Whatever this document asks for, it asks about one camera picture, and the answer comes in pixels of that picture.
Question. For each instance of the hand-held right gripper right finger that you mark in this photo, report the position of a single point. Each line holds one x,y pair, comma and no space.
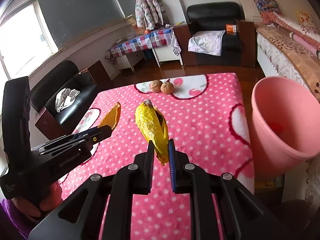
172,162

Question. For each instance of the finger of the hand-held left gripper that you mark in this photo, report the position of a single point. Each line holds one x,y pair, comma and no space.
102,132
86,132

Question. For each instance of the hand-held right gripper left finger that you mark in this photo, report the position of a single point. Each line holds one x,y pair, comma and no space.
151,165

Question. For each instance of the yellow foil wrapper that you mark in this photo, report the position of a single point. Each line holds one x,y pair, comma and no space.
150,125

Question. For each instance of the pink plastic basin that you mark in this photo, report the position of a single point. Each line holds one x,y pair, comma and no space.
265,135

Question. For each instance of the person's left forearm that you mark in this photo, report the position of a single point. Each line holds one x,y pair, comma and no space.
12,215

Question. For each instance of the person's left hand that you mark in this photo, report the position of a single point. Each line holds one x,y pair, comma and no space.
50,195

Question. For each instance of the white crumpled cloth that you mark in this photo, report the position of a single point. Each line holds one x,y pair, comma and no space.
65,100

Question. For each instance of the black leather armchair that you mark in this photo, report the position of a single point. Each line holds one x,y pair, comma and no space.
75,95
215,12

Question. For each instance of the pink polka dot blanket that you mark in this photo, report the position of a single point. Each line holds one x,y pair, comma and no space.
200,130

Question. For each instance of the checkered tablecloth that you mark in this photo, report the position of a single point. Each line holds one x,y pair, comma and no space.
140,42

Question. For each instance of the white desk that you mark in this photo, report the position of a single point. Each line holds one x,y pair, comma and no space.
167,55

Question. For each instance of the clear plastic bag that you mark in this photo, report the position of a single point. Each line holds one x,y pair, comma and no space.
131,35

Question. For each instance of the bright window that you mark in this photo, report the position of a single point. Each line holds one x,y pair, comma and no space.
22,42

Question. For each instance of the checked dish towel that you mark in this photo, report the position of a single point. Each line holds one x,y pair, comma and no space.
175,45

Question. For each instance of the white floral cloth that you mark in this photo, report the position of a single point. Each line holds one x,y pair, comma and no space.
205,42

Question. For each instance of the hanging printed puffer jacket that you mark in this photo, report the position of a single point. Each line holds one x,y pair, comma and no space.
147,7

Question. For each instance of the orange box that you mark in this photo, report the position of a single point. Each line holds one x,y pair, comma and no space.
231,28

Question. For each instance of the white quilted mattress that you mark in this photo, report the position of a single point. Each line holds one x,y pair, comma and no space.
275,55

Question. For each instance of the bed with patterned bedding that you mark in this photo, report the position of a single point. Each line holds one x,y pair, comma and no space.
295,55

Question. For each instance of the white bed headboard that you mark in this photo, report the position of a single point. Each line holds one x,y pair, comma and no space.
250,7

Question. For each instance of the pink rolled mat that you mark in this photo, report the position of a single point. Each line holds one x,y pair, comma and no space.
303,42

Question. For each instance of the red polka dot quilt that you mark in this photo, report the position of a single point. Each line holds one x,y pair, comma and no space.
287,25

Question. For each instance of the colourful printed pillow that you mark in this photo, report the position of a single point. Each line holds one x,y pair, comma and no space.
266,5

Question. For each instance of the yellow floral pillow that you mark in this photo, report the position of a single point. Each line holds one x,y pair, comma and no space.
306,18

